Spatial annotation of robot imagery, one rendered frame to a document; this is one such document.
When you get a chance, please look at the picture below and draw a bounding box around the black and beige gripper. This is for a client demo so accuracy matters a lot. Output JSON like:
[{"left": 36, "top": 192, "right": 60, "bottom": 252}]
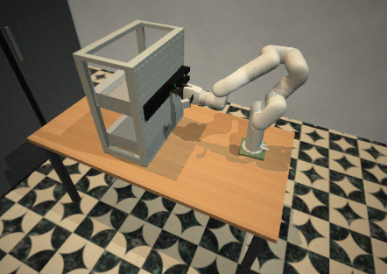
[{"left": 172, "top": 83, "right": 204, "bottom": 105}]

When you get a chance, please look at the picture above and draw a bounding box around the grey rack frame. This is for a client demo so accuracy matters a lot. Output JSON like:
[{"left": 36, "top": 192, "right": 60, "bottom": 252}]
[{"left": 73, "top": 20, "right": 190, "bottom": 167}]

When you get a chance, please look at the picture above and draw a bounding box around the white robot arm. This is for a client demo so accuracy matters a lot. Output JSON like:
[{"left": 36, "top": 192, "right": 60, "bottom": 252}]
[{"left": 200, "top": 46, "right": 309, "bottom": 155}]

